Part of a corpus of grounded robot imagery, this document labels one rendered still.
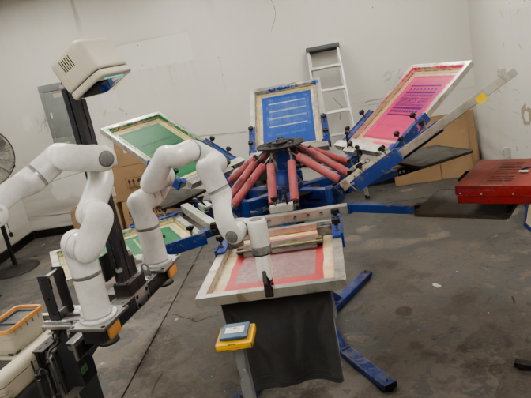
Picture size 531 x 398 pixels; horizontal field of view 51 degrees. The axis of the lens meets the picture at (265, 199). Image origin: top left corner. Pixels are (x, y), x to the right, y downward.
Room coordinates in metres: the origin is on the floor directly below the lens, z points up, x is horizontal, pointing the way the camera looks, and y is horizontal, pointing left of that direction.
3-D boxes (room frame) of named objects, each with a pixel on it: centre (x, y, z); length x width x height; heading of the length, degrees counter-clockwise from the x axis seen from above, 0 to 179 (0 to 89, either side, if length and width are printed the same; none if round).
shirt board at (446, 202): (2.94, -0.68, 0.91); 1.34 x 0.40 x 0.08; 52
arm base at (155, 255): (2.16, 0.50, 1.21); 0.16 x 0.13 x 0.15; 71
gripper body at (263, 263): (1.95, 0.05, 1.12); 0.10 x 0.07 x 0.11; 172
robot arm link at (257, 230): (1.97, 0.08, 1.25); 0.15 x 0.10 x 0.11; 72
